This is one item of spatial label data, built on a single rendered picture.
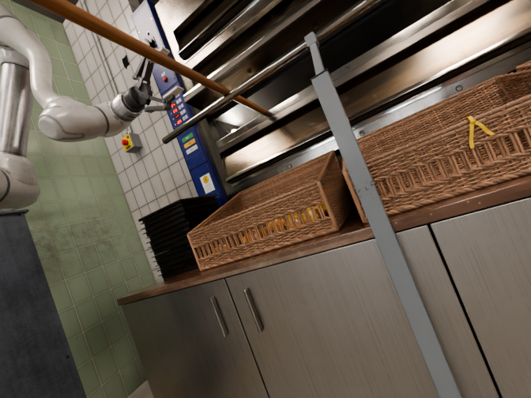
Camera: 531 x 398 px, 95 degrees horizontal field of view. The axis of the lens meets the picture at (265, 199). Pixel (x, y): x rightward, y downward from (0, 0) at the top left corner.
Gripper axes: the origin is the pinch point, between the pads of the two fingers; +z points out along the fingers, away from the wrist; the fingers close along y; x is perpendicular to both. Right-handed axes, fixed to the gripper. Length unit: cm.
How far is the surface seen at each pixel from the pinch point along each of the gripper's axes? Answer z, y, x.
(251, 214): 6, 53, -6
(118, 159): -111, -20, -57
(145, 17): -41, -81, -53
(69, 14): 6.9, 6.6, 33.9
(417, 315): 41, 86, 6
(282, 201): 17, 53, -6
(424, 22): 80, 8, -54
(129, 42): 7.3, 6.1, 21.7
